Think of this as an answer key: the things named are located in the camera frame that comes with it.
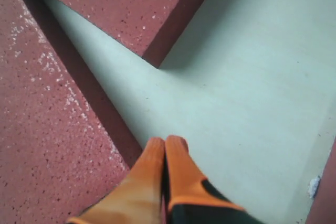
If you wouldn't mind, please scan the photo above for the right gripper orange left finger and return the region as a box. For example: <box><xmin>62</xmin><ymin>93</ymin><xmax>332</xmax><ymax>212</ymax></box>
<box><xmin>67</xmin><ymin>137</ymin><xmax>164</xmax><ymax>223</ymax></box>

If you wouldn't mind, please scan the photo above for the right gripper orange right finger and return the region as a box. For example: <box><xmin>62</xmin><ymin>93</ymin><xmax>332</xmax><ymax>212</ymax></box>
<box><xmin>165</xmin><ymin>135</ymin><xmax>245</xmax><ymax>223</ymax></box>

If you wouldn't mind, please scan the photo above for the front large red brick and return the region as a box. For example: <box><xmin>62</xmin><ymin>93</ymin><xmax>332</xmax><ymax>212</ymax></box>
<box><xmin>306</xmin><ymin>141</ymin><xmax>335</xmax><ymax>224</ymax></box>

